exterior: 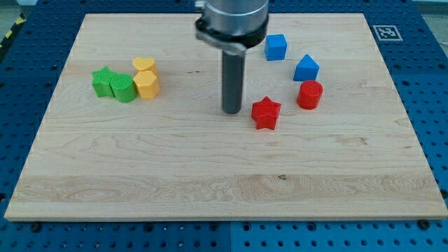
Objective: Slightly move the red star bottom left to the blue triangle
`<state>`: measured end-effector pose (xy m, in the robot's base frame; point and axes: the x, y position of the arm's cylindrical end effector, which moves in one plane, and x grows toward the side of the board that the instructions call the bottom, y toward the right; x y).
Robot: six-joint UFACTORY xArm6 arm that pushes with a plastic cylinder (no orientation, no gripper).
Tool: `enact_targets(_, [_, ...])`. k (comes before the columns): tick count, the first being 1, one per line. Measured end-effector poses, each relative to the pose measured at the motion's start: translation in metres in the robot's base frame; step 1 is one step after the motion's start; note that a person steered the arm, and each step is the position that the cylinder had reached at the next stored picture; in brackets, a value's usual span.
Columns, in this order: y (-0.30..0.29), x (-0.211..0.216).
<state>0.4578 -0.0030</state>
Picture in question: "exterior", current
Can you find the green star block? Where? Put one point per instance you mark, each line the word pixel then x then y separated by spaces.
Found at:
pixel 101 82

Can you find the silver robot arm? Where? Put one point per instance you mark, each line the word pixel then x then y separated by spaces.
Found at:
pixel 232 26

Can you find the yellow hexagon block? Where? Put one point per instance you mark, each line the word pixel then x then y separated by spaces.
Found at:
pixel 147 84

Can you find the green cylinder block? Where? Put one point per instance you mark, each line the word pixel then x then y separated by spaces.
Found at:
pixel 123 87

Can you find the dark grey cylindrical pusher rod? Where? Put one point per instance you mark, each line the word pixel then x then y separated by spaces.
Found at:
pixel 232 82

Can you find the white fiducial marker tag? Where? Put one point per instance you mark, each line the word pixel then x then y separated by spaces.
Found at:
pixel 386 32

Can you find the red star block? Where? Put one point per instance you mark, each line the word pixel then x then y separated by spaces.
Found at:
pixel 265 113

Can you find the wooden board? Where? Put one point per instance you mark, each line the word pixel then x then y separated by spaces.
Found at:
pixel 178 157

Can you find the blue cube block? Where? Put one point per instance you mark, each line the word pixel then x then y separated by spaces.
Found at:
pixel 275 47

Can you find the red cylinder block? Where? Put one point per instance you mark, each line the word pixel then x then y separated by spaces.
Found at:
pixel 309 94

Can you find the yellow heart block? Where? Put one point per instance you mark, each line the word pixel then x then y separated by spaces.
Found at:
pixel 145 64

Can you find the blue triangle block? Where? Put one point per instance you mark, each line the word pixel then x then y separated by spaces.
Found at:
pixel 306 69

